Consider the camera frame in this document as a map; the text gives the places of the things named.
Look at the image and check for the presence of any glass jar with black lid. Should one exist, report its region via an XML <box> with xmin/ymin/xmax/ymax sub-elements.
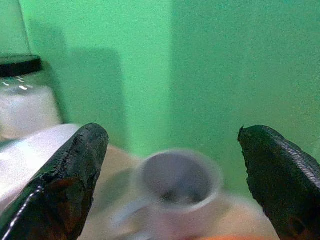
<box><xmin>0</xmin><ymin>54</ymin><xmax>62</xmax><ymax>141</ymax></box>

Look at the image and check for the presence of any white ceramic mug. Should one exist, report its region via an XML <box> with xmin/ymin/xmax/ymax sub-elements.
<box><xmin>111</xmin><ymin>149</ymin><xmax>223</xmax><ymax>240</ymax></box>

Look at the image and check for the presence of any white rectangular box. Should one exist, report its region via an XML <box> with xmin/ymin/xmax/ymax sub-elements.
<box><xmin>0</xmin><ymin>123</ymin><xmax>83</xmax><ymax>212</ymax></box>

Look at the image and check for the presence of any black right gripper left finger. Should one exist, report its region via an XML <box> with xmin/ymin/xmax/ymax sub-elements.
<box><xmin>0</xmin><ymin>122</ymin><xmax>110</xmax><ymax>240</ymax></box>

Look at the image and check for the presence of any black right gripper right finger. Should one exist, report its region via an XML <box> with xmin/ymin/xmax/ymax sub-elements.
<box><xmin>237</xmin><ymin>124</ymin><xmax>320</xmax><ymax>240</ymax></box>

